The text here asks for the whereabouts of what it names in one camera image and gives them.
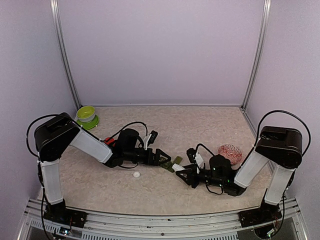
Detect small white bottle cap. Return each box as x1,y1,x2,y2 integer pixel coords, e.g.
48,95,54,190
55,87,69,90
133,171,141,178

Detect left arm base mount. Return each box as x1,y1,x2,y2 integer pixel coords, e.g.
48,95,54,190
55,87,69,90
43,208,87,228

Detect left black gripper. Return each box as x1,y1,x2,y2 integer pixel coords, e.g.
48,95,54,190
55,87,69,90
123,148,172,166

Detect orange pill bottle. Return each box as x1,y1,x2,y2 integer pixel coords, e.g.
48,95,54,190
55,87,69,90
103,137,116,146

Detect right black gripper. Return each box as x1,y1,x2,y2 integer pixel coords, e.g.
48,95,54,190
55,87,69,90
176,164,226,189

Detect green weekly pill organizer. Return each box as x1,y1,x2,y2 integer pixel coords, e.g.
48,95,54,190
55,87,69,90
160,156,183,173

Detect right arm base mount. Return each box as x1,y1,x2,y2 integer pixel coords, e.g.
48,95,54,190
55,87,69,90
238,208,282,228

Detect red patterned bowl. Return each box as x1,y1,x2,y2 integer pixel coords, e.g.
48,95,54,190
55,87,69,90
218,144,243,166

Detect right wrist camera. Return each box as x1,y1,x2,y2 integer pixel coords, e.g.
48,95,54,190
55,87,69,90
186,148,204,168

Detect aluminium frame post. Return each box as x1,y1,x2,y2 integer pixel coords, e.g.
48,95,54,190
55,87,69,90
241,0,272,112
50,0,82,110

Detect right aluminium frame post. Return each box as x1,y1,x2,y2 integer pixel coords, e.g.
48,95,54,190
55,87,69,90
241,0,272,112

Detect left aluminium frame post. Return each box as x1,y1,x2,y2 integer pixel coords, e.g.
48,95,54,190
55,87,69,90
50,0,82,110

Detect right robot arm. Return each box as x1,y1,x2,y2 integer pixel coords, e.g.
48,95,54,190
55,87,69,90
172,125,310,222

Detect small white pill bottle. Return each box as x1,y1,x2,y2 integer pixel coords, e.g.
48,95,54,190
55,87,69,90
172,163,185,172

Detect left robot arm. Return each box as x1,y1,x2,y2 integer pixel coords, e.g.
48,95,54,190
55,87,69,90
27,112,172,223

